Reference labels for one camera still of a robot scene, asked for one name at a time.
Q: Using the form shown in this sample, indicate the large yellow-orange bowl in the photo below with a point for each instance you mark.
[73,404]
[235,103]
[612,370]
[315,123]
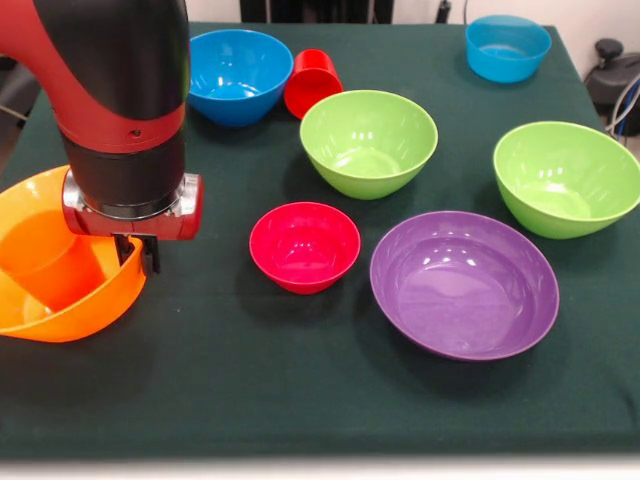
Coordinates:
[100,305]

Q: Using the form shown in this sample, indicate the purple bowl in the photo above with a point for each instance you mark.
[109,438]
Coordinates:
[465,285]

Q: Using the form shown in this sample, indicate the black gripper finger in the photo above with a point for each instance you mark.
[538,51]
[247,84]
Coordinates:
[151,255]
[124,249]

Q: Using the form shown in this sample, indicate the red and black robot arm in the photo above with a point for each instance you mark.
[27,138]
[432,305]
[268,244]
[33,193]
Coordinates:
[120,85]

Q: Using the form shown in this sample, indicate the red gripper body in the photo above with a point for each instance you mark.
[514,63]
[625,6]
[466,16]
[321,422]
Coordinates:
[145,226]

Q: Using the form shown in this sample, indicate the dark green table cloth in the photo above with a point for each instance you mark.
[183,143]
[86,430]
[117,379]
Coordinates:
[320,375]

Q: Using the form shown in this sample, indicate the small pink-red bowl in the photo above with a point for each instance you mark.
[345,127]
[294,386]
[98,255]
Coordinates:
[305,245]

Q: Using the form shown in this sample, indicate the red cup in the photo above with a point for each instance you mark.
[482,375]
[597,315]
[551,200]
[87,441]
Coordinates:
[312,85]

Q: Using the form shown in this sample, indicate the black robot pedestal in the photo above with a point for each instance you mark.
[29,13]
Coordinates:
[320,10]

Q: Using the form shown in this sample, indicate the orange cup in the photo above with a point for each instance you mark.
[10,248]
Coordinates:
[45,260]

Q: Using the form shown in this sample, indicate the green bowl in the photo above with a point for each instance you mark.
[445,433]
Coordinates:
[565,165]
[367,135]

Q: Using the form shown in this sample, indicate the small light blue bowl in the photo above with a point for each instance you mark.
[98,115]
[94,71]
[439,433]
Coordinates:
[507,65]

